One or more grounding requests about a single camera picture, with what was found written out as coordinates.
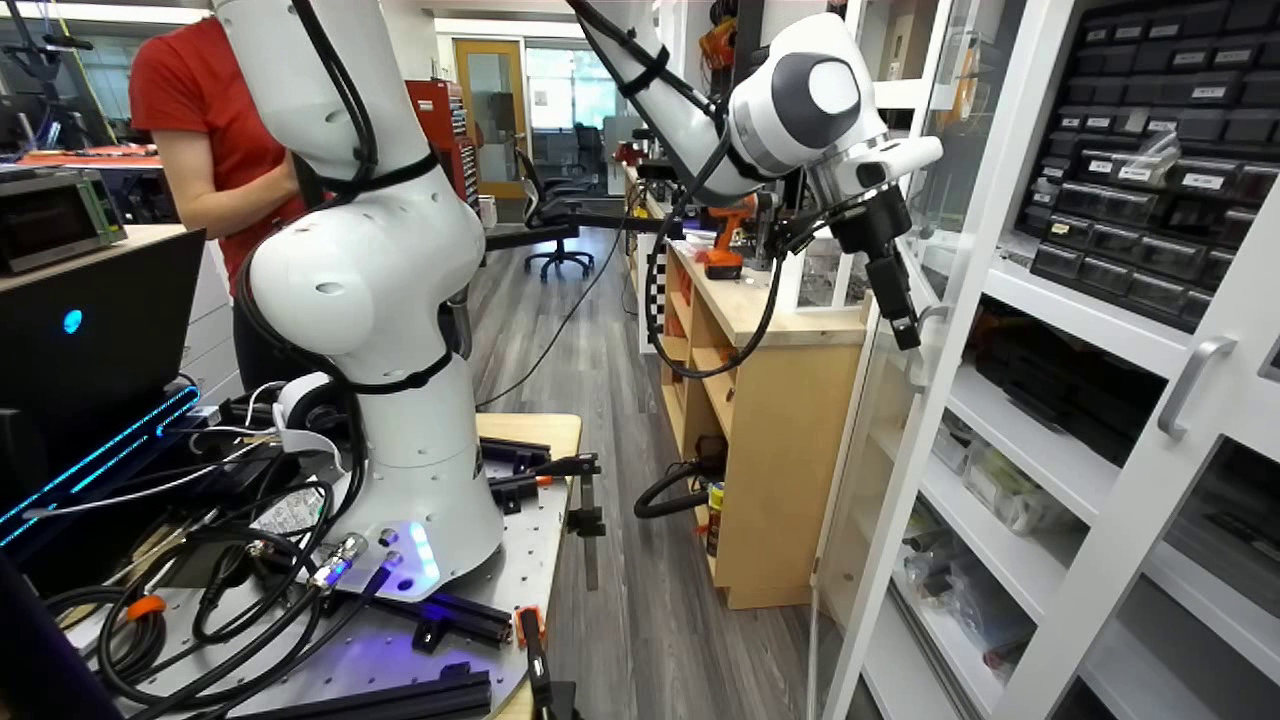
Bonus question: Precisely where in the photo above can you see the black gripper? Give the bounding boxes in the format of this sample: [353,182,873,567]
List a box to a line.
[830,180,929,355]

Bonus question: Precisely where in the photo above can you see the black office chair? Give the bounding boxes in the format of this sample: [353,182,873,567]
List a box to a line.
[516,148,608,285]

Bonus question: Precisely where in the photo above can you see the clear plastic bags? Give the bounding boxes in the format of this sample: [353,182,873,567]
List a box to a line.
[929,410,1059,541]

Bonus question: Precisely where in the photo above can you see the black small-parts drawer organizer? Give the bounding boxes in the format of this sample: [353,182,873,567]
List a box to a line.
[1022,0,1280,331]

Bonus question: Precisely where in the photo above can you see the black metal bracket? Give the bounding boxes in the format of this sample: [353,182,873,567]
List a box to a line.
[408,587,521,656]

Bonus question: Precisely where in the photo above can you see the orange plug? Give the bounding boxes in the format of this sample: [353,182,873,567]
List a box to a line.
[116,592,172,629]

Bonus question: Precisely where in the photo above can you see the white glass-door cabinet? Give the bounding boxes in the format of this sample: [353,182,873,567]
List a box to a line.
[806,0,1280,720]

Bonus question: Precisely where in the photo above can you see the white cable coil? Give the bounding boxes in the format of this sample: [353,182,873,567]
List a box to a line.
[268,366,357,465]

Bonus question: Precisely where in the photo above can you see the thick black hose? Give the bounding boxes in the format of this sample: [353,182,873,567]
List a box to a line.
[629,434,733,523]

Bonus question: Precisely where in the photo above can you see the black bar clamp orange handle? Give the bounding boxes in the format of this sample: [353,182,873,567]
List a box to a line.
[514,604,585,720]
[483,445,611,592]

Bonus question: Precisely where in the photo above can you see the white cabinet door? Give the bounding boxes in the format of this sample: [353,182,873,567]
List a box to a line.
[806,0,1055,720]
[992,174,1280,720]

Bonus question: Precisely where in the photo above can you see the person's bare forearm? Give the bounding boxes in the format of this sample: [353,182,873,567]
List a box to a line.
[170,160,306,245]

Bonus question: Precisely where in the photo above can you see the thick black cable loops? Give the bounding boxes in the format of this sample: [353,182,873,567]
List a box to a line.
[45,523,346,720]

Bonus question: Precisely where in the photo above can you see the thin black floor cable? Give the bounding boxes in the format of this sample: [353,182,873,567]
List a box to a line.
[472,228,634,410]

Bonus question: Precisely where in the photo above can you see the silver right door handle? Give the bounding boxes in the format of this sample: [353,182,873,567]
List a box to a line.
[1152,331,1242,445]

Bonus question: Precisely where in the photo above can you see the blue-edged black case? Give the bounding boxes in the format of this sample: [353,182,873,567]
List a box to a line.
[0,377,209,551]

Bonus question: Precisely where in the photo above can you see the light wood shelf unit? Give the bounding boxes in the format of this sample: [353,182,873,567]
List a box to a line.
[653,233,873,615]

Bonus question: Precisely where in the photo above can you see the wooden framed door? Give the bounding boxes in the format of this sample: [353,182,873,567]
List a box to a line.
[450,31,533,209]

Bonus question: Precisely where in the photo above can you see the grey electronic instrument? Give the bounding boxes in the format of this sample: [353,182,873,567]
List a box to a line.
[0,173,132,279]

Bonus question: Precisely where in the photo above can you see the red tool cabinet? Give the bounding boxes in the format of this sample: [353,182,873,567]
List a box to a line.
[403,76,472,209]

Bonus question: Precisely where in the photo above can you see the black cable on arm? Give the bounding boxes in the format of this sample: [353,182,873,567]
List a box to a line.
[283,0,450,209]
[563,0,795,387]

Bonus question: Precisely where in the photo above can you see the light wood work table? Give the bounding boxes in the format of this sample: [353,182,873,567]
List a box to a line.
[472,407,592,720]

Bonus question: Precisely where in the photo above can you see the black white checkered strip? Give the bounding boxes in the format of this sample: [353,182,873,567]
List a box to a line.
[643,234,673,352]

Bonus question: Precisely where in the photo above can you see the person in red shirt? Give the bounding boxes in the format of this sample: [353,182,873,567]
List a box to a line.
[129,12,323,391]

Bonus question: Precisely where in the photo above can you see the black plastic tool case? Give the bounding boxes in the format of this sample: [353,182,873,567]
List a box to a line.
[963,301,1171,469]
[1177,434,1280,579]

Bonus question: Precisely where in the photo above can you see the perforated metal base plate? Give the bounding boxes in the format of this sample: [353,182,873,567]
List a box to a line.
[123,485,576,720]

